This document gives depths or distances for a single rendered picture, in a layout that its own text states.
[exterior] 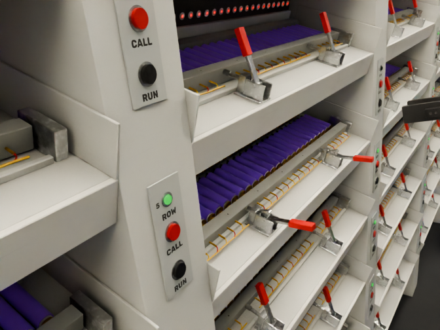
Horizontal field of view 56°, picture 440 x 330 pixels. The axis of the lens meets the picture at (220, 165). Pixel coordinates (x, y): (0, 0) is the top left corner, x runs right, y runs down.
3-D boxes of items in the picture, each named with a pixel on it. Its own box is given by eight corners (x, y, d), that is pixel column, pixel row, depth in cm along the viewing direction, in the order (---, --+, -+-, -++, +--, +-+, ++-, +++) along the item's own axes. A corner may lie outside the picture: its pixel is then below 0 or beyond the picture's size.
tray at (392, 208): (417, 189, 160) (432, 159, 153) (370, 274, 115) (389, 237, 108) (367, 167, 169) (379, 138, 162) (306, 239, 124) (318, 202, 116)
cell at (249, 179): (224, 170, 71) (256, 186, 68) (219, 174, 70) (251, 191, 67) (226, 161, 70) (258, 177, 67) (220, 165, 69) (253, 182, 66)
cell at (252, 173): (231, 166, 72) (262, 182, 70) (225, 169, 71) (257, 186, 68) (233, 157, 72) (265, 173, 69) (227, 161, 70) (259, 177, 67)
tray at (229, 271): (364, 158, 94) (378, 120, 89) (206, 327, 49) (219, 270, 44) (287, 125, 103) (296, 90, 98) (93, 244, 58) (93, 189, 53)
